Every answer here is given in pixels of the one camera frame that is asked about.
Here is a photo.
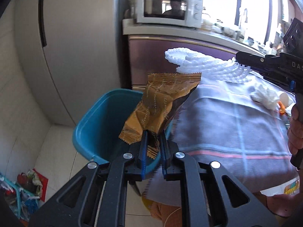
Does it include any gold snack wrapper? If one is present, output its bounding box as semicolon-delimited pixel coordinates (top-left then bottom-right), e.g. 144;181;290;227
119;73;202;145

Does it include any white foam fruit net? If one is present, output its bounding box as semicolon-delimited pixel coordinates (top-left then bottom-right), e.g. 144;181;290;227
165;48;252;84

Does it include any teal plastic trash bin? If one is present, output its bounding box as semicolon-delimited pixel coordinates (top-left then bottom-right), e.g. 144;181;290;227
72;88;172;175

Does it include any purple kitchen cabinet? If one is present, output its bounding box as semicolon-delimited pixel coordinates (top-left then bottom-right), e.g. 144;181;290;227
122;18;268;93

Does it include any person's right hand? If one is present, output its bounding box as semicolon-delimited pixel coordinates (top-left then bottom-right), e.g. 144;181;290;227
287;105;303;155

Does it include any patterned paper cup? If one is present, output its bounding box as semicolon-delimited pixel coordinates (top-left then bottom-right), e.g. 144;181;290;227
278;91;289;107

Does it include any crumpled white tissue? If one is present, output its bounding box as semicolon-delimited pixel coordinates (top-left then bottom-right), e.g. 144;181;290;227
250;85;280;110

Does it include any orange peel piece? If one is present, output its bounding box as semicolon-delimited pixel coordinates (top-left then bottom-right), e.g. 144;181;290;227
277;100;286;115

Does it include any purple checked tablecloth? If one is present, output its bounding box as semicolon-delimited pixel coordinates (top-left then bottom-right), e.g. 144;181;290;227
143;71;300;209

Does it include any white microwave oven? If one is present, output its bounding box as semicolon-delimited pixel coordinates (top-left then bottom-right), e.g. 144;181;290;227
136;0;203;29

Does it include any grey refrigerator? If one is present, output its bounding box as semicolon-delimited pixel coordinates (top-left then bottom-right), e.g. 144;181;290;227
15;0;121;127

